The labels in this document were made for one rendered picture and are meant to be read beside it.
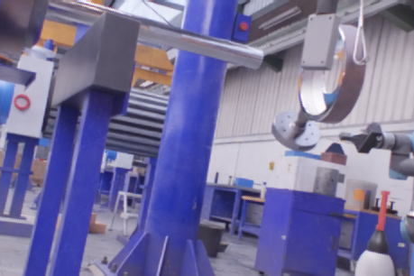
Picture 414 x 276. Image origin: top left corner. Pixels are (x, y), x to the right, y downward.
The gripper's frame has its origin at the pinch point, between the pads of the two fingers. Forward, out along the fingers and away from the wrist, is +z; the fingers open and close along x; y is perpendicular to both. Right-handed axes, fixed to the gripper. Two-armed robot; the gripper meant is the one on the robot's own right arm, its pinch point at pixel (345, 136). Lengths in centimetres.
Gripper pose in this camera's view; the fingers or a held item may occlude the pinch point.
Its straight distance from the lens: 273.4
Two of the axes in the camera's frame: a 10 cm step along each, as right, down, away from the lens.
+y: 1.0, 7.3, -6.8
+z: -9.6, -1.0, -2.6
